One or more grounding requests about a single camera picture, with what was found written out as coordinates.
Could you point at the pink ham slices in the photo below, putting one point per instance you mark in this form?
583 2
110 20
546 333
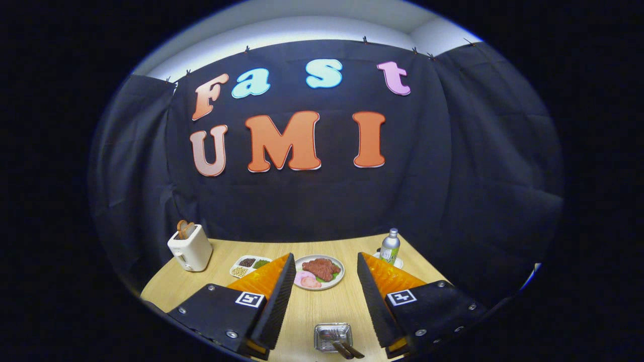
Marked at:
306 280

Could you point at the toasted bread slice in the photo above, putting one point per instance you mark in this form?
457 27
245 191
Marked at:
190 230
181 229

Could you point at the pile of green beans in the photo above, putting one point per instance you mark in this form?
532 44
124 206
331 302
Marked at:
261 263

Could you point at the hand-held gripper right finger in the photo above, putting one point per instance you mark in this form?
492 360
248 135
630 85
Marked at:
376 301

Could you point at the green label bottle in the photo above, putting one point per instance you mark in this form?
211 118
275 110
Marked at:
390 249

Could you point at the red meat slab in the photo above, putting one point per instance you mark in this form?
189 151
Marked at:
322 267

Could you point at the pile of yellow soybeans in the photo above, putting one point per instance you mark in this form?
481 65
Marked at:
239 272

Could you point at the silver metal cutlery rack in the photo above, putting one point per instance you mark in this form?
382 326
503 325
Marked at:
324 344

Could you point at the pile of dark red beans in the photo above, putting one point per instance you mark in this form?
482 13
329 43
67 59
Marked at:
247 262

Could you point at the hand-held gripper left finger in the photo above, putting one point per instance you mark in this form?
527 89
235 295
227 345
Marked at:
276 306

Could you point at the white divided dish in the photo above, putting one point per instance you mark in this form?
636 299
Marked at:
251 269

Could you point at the black backdrop cloth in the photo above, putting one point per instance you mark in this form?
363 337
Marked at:
478 176

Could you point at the row of black cloth clips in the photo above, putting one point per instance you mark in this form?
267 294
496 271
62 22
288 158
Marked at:
365 39

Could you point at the small white saucer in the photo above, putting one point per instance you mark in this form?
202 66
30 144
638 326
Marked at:
400 263

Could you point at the white toaster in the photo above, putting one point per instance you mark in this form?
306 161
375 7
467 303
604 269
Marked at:
193 254

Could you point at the white plate with meat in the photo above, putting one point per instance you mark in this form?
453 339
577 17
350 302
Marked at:
336 284

